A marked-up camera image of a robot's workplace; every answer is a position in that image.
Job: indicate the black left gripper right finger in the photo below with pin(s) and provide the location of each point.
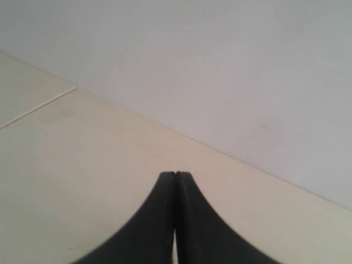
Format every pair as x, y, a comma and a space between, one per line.
202, 236

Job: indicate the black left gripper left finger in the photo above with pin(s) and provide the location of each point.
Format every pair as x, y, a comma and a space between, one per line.
148, 236

